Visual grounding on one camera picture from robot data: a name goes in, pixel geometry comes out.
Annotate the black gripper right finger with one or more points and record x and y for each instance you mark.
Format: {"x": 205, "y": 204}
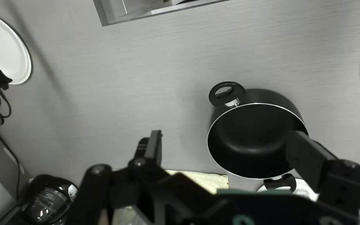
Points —
{"x": 306, "y": 157}

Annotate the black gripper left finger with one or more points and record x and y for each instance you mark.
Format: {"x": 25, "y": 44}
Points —
{"x": 155, "y": 148}

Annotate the black cooking pot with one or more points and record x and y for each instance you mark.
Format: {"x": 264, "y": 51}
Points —
{"x": 250, "y": 142}

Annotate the cream printed kitchen towel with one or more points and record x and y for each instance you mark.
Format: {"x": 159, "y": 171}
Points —
{"x": 205, "y": 181}

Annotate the large white round plate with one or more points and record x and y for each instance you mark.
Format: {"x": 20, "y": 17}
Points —
{"x": 0, "y": 46}

